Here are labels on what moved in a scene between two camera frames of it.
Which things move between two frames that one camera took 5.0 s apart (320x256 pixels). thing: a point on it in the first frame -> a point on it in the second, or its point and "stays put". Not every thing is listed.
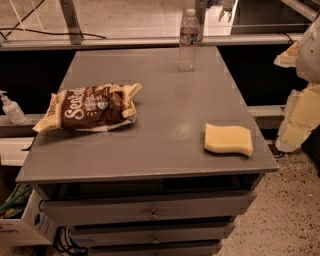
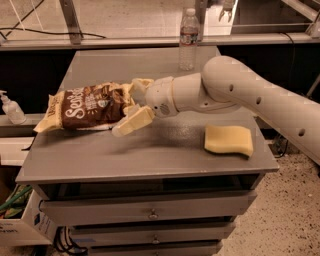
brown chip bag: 96,107 stays put
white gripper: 309,55 -> 159,94
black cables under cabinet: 64,244 stays put
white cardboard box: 31,229 stays put
